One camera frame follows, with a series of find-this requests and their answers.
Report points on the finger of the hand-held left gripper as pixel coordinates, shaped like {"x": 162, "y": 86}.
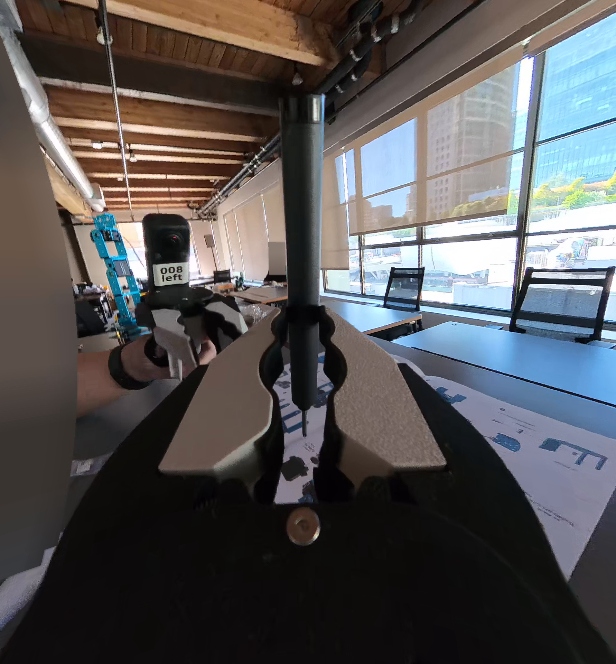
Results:
{"x": 230, "y": 321}
{"x": 173, "y": 342}

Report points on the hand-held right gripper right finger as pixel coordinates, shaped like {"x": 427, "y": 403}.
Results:
{"x": 386, "y": 415}

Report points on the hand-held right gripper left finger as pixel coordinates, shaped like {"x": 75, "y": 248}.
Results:
{"x": 225, "y": 404}

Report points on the black screwdriver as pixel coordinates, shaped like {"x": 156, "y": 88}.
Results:
{"x": 300, "y": 233}

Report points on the person's left forearm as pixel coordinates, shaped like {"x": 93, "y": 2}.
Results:
{"x": 93, "y": 384}

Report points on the blue toy robot arm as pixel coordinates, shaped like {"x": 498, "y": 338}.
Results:
{"x": 115, "y": 275}

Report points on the desk with wooden edge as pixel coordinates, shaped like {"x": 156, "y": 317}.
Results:
{"x": 370, "y": 314}

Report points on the dark desk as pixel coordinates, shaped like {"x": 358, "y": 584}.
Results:
{"x": 614, "y": 596}

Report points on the person's left hand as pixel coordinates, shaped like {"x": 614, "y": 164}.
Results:
{"x": 163, "y": 373}

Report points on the black wristband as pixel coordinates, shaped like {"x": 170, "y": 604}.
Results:
{"x": 119, "y": 365}

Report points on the black ceiling pipes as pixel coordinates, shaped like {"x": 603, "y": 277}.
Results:
{"x": 246, "y": 166}

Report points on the open instruction manual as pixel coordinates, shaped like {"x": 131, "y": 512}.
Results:
{"x": 520, "y": 456}

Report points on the large window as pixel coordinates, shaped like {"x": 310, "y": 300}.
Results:
{"x": 468, "y": 171}

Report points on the white ceiling duct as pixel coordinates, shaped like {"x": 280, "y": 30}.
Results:
{"x": 64, "y": 150}

